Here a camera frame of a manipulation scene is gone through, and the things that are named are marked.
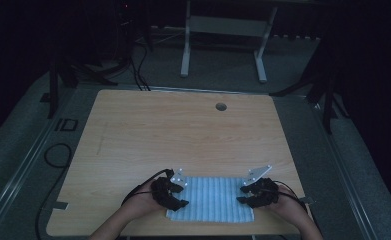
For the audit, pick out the person's left hand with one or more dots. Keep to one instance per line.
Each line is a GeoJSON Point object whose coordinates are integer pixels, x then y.
{"type": "Point", "coordinates": [143, 200]}

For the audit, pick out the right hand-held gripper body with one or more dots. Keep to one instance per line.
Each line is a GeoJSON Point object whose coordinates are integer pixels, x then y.
{"type": "Point", "coordinates": [264, 191]}

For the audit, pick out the white metal stand frame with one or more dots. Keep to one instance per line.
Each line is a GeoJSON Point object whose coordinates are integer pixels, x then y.
{"type": "Point", "coordinates": [228, 26]}

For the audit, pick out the blue striped towel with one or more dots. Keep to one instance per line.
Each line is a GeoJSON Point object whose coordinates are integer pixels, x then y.
{"type": "Point", "coordinates": [213, 200]}

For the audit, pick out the grey tape piece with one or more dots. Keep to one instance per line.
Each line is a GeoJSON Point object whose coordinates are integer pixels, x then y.
{"type": "Point", "coordinates": [59, 205]}

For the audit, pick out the person's right hand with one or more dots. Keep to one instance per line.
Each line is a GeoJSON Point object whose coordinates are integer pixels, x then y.
{"type": "Point", "coordinates": [284, 203]}

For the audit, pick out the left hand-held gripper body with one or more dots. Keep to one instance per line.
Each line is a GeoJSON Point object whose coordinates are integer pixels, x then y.
{"type": "Point", "coordinates": [163, 191]}

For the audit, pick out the grey metal floor rail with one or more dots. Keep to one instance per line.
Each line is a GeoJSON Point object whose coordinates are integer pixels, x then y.
{"type": "Point", "coordinates": [23, 163]}
{"type": "Point", "coordinates": [346, 186]}

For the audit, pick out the black metal stand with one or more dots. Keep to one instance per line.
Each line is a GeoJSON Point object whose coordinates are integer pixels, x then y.
{"type": "Point", "coordinates": [53, 86]}
{"type": "Point", "coordinates": [328, 100]}

